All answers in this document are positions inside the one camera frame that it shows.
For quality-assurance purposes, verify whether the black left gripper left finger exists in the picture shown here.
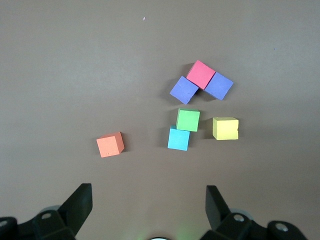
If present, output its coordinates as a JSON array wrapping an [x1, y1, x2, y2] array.
[[0, 183, 94, 240]]

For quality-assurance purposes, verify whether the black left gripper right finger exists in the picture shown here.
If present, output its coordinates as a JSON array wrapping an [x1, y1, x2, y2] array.
[[199, 185, 309, 240]]

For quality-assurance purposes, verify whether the yellow foam cube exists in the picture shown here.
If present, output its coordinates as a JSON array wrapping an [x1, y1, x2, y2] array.
[[212, 116, 240, 141]]

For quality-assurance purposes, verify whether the purple foam cube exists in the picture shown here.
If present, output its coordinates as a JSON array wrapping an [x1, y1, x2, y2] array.
[[169, 75, 200, 105], [203, 71, 235, 101]]

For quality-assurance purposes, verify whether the red foam cube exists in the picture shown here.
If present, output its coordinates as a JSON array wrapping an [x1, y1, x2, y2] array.
[[186, 59, 216, 90]]

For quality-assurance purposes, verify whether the orange foam cube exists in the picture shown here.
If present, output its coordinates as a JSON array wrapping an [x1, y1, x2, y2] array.
[[96, 131, 125, 159]]

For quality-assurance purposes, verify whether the light blue foam cube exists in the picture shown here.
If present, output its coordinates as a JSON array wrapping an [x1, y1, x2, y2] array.
[[167, 124, 191, 152]]

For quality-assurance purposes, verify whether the green foam cube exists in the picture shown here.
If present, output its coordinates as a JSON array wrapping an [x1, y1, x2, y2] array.
[[176, 107, 201, 133]]

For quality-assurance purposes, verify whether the brown table cover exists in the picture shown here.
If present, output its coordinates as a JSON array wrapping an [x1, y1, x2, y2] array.
[[0, 0, 320, 240]]

